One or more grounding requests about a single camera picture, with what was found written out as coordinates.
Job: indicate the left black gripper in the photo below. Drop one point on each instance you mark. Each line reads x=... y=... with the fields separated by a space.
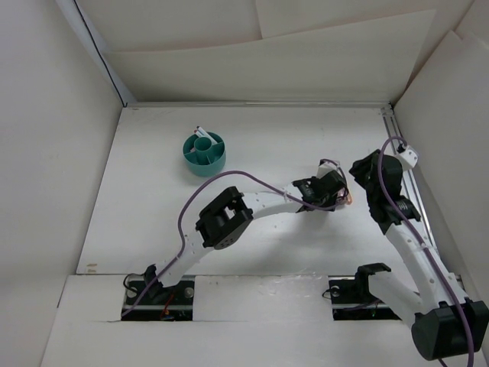
x=330 y=202

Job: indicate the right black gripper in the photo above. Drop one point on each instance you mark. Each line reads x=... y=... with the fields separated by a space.
x=359 y=168

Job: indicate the orange translucent eraser case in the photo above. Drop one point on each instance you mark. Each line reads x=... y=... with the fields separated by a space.
x=347 y=197

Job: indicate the blue capped white marker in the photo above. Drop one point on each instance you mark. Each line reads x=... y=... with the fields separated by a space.
x=213 y=141

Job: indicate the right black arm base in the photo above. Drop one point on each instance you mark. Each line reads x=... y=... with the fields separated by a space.
x=351 y=299

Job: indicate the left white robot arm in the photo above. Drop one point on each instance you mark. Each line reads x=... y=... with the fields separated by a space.
x=222 y=222

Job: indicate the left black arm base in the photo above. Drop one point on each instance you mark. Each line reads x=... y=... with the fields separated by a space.
x=172 y=304

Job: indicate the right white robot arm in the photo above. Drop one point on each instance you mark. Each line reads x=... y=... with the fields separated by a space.
x=443 y=320

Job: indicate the teal round organizer container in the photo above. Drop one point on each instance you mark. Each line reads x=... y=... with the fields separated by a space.
x=207 y=160

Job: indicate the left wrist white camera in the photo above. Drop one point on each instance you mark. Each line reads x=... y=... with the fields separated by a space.
x=326 y=166

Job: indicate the wrist white camera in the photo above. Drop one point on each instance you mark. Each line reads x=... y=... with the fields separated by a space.
x=326 y=166
x=407 y=156

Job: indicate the aluminium rail right side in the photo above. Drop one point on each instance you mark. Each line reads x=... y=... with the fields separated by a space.
x=410 y=189

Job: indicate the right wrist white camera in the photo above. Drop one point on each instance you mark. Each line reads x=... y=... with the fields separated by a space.
x=407 y=156

